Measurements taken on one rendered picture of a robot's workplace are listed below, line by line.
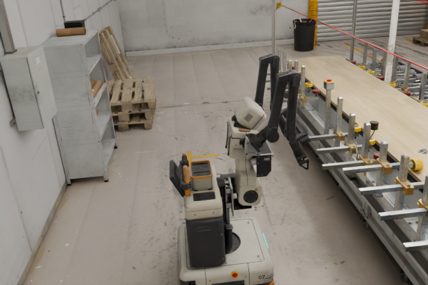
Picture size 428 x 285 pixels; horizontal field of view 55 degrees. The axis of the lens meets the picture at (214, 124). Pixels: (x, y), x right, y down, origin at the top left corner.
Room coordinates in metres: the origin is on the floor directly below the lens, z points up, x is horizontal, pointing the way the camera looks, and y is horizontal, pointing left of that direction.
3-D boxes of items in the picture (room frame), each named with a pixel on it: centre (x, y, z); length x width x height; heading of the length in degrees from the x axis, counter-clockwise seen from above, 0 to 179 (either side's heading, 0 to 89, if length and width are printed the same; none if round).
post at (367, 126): (2.60, -1.07, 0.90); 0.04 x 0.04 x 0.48; 4
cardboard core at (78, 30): (4.54, 1.49, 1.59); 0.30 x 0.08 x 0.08; 94
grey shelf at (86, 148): (4.43, 1.48, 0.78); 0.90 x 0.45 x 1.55; 4
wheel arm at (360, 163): (2.56, -0.96, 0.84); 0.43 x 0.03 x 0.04; 94
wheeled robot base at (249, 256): (2.50, 0.00, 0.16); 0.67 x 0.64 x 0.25; 94
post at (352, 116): (2.85, -1.05, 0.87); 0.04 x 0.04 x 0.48; 4
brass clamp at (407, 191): (2.08, -1.11, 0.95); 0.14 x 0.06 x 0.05; 4
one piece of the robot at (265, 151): (2.52, -0.29, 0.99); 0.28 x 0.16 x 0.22; 4
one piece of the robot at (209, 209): (2.49, 0.09, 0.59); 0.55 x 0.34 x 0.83; 4
